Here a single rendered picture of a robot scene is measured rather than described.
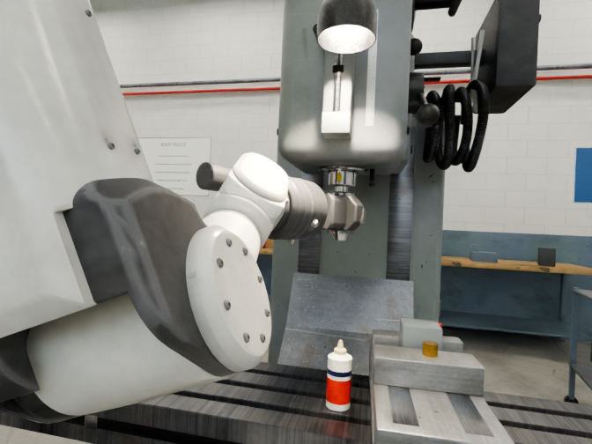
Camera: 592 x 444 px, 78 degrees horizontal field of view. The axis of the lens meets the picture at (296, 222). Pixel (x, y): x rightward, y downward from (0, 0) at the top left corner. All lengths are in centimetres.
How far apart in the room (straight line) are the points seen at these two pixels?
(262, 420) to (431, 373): 26
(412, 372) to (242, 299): 42
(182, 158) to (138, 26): 213
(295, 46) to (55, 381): 53
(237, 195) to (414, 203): 71
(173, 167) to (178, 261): 554
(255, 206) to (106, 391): 21
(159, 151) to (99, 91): 568
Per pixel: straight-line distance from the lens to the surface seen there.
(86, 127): 18
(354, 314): 99
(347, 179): 62
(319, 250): 102
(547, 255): 450
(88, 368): 21
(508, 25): 97
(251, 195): 36
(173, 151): 574
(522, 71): 94
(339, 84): 55
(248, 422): 63
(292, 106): 59
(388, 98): 58
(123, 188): 17
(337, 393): 65
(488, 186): 503
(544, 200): 521
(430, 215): 102
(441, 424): 52
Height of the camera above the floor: 121
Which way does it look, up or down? level
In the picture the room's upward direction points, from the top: 3 degrees clockwise
